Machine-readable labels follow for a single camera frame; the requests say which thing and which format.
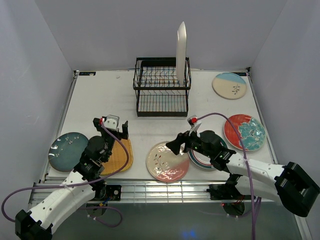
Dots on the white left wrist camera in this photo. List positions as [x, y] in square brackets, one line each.
[110, 122]

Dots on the white rectangular plate black rim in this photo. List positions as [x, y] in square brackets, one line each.
[181, 46]

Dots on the white plate green red rim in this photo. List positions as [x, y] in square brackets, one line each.
[200, 160]

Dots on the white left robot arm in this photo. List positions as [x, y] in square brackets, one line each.
[83, 182]

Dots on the woven bamboo square tray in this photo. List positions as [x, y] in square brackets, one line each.
[118, 158]

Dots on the cream pink floral plate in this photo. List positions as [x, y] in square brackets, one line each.
[164, 165]

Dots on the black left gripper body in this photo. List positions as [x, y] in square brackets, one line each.
[109, 140]

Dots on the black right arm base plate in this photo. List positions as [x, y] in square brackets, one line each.
[225, 192]

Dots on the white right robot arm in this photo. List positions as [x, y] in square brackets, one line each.
[287, 184]

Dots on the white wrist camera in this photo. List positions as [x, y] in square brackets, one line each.
[194, 123]
[110, 122]

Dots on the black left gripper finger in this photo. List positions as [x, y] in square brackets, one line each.
[125, 132]
[97, 122]

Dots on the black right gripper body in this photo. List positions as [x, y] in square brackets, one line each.
[193, 142]

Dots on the black wire dish rack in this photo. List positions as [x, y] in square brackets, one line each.
[157, 89]

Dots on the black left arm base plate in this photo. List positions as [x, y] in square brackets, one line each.
[111, 193]

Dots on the dark teal round plate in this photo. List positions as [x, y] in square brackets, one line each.
[65, 152]

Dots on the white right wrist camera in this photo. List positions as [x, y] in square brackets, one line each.
[194, 123]

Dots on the cream plate blue top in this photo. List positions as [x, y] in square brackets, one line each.
[229, 86]

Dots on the red plate blue flower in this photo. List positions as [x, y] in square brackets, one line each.
[251, 131]

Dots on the aluminium front frame rail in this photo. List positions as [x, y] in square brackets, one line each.
[149, 192]

